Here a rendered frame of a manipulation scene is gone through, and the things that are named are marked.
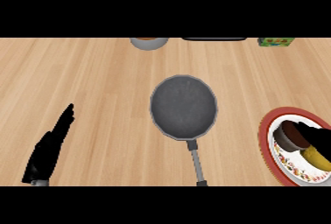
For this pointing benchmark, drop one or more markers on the yellow lemon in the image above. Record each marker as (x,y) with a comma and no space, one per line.
(317,159)

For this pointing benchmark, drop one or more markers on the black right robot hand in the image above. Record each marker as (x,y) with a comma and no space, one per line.
(319,139)

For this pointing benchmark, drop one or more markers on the grey frying pan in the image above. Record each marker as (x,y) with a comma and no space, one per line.
(183,108)

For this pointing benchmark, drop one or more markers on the black flat tray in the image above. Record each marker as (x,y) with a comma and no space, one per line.
(214,38)

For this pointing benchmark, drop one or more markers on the red-rimmed patterned plate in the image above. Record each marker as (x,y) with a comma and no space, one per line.
(279,151)

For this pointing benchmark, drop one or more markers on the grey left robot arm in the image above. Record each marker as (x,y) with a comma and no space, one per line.
(38,183)

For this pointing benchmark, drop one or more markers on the grey bowl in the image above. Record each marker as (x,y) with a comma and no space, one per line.
(149,43)

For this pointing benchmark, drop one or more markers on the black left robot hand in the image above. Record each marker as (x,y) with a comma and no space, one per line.
(46,151)

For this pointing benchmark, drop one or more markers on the green printed box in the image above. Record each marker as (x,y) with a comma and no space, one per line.
(275,42)

